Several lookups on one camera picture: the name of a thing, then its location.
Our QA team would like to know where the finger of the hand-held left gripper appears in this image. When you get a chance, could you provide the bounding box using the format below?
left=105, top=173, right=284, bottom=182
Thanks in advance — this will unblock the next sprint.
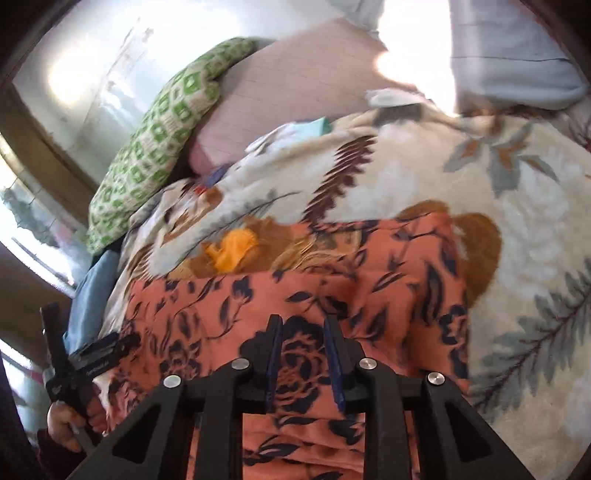
left=95, top=333, right=141, bottom=365

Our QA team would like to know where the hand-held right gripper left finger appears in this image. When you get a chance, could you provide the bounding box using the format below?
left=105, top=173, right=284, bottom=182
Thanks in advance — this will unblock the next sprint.
left=67, top=315, right=283, bottom=480

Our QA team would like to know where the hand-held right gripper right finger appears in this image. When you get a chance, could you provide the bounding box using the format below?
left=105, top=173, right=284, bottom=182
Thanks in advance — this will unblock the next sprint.
left=323, top=315, right=536, bottom=480

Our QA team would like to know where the orange floral garment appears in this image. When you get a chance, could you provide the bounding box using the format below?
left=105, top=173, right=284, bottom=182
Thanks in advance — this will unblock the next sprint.
left=104, top=215, right=472, bottom=480

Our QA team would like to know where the person's left hand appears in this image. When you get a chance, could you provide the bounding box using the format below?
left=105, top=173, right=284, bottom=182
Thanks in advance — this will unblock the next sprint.
left=46, top=385, right=109, bottom=455

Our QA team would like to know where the blue cloth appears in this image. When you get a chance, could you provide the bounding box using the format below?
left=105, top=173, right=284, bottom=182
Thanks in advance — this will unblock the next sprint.
left=65, top=251, right=123, bottom=356

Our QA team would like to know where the yellow-orange small cloth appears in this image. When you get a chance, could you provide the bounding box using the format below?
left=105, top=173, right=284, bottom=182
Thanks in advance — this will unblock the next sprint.
left=203, top=228, right=259, bottom=273

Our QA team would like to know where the window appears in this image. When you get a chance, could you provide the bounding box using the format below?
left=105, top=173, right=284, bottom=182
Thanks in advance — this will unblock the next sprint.
left=0, top=134, right=93, bottom=287

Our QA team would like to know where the colourful small packet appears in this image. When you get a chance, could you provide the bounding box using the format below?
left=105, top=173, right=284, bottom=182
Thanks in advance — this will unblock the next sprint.
left=194, top=166, right=229, bottom=195

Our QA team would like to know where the green patterned pillow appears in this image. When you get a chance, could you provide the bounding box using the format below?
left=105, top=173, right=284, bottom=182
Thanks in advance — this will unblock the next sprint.
left=85, top=37, right=262, bottom=257

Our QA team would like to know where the white and teal small cloth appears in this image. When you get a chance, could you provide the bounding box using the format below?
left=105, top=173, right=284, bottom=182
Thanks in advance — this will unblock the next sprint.
left=245, top=116, right=331, bottom=155

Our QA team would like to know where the cream leaf-print blanket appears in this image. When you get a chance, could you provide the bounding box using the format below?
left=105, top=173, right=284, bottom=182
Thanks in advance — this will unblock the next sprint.
left=99, top=99, right=591, bottom=480

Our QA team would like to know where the pink pillow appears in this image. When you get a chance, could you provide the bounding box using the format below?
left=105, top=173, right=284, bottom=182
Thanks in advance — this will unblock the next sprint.
left=187, top=18, right=416, bottom=178

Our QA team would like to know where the light blue pillow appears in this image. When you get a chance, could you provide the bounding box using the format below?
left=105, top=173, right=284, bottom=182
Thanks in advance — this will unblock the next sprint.
left=450, top=0, right=587, bottom=112

